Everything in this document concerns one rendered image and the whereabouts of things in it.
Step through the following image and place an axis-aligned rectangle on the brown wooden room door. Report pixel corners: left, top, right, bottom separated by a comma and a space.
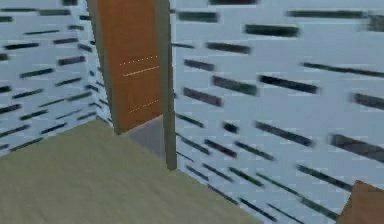
95, 0, 164, 135

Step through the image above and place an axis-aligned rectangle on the brown wooden furniture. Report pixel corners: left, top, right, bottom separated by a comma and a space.
335, 179, 384, 224

